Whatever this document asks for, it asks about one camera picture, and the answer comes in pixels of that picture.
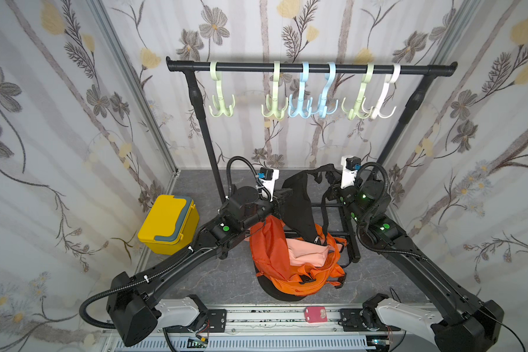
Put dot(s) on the bright orange sling bag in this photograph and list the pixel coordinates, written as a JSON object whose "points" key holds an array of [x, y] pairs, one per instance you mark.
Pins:
{"points": [[307, 280]]}

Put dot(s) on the black clothes rack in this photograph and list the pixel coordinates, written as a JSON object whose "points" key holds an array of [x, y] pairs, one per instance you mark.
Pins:
{"points": [[429, 73]]}

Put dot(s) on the green hook far left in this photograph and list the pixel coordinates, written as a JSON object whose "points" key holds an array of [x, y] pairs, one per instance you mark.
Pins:
{"points": [[219, 107]]}

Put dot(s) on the yellow lidded box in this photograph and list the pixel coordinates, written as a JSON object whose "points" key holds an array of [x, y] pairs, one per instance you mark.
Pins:
{"points": [[170, 225]]}

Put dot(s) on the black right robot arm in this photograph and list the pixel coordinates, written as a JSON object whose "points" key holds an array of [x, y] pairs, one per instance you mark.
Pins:
{"points": [[462, 321]]}

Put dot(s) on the pink sling bag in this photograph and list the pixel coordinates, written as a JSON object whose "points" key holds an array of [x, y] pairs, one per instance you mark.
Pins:
{"points": [[302, 253]]}

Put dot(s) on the dark orange backpack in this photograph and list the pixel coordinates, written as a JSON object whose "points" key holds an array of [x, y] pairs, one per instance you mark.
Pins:
{"points": [[269, 249]]}

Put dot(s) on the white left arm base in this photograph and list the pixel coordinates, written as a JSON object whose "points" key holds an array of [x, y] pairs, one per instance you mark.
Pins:
{"points": [[180, 312]]}

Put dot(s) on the green hook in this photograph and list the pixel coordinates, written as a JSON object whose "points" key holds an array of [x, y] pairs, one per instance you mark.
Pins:
{"points": [[219, 107], [358, 111], [271, 108]]}

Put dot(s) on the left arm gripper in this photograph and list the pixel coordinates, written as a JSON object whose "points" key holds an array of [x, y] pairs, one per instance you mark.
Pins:
{"points": [[279, 196]]}

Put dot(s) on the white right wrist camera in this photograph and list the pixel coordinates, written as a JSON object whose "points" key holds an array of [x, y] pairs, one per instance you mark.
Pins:
{"points": [[351, 165]]}

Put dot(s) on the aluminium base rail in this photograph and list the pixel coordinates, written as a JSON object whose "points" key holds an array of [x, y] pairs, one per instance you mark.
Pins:
{"points": [[278, 328]]}

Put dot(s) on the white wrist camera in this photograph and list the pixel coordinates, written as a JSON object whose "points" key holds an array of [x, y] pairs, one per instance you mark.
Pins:
{"points": [[266, 181], [351, 165]]}

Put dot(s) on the pink tag on rail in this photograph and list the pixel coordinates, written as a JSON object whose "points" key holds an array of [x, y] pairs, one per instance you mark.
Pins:
{"points": [[315, 315]]}

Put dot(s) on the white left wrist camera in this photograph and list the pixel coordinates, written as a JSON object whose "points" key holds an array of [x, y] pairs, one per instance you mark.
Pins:
{"points": [[266, 181]]}

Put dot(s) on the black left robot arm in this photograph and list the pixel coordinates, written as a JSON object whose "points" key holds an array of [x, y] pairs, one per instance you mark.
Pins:
{"points": [[133, 309]]}

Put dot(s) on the blue hook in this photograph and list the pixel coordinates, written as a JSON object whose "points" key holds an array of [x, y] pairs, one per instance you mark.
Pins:
{"points": [[322, 109], [302, 106]]}

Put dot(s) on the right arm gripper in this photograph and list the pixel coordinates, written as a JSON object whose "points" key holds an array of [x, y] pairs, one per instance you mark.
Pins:
{"points": [[334, 193]]}

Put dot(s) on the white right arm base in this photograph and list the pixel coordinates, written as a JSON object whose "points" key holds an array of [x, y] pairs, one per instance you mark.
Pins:
{"points": [[411, 319]]}

